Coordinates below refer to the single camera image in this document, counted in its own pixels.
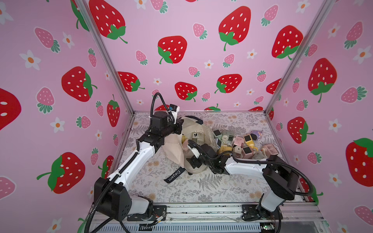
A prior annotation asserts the cream canvas tote bag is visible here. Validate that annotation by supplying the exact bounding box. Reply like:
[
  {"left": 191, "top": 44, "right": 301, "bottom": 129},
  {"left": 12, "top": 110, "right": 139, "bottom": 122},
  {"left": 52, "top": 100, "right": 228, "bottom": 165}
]
[{"left": 162, "top": 116, "right": 219, "bottom": 183}]

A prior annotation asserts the mint green pencil sharpener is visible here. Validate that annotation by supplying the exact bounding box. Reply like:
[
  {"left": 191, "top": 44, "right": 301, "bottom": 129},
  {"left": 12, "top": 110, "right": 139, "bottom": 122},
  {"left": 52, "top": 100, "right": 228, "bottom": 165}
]
[{"left": 213, "top": 130, "right": 222, "bottom": 140}]

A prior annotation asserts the grey green pencil sharpener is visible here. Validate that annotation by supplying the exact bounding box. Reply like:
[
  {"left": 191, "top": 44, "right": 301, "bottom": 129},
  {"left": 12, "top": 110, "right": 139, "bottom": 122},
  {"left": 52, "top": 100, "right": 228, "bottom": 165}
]
[{"left": 221, "top": 130, "right": 235, "bottom": 145}]

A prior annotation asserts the pale green pencil sharpener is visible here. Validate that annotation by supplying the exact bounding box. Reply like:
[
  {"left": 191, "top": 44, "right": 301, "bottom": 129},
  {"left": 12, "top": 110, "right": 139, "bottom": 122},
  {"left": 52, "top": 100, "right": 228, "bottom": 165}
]
[{"left": 252, "top": 152, "right": 267, "bottom": 160}]

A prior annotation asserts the purple pencil sharpener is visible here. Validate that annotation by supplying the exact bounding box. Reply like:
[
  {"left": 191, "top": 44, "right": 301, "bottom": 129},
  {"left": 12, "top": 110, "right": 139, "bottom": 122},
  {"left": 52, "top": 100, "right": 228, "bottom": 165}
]
[{"left": 250, "top": 130, "right": 263, "bottom": 141}]

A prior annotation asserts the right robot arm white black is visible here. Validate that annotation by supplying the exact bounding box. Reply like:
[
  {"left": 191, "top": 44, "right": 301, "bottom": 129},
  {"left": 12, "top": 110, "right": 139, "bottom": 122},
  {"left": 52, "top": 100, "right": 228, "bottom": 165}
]
[{"left": 187, "top": 140, "right": 314, "bottom": 221}]

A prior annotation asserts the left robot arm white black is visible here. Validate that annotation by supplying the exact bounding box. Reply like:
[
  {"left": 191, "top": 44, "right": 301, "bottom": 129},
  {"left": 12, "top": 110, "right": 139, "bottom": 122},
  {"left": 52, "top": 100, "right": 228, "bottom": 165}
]
[{"left": 84, "top": 118, "right": 184, "bottom": 233}]

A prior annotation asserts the white panda pencil sharpener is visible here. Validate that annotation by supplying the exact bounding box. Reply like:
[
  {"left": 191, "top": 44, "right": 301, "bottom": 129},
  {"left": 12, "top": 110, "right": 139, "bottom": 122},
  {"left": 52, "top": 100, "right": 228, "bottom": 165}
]
[{"left": 192, "top": 132, "right": 205, "bottom": 143}]

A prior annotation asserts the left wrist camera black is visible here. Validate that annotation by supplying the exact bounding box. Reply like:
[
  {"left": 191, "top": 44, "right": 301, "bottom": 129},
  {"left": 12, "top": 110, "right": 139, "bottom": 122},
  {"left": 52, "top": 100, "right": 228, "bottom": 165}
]
[{"left": 150, "top": 104, "right": 180, "bottom": 130}]

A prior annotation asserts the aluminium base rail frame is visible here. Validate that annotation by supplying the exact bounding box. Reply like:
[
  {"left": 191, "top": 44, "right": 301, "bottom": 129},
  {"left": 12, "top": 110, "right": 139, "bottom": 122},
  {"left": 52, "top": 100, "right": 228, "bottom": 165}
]
[{"left": 99, "top": 202, "right": 331, "bottom": 233}]

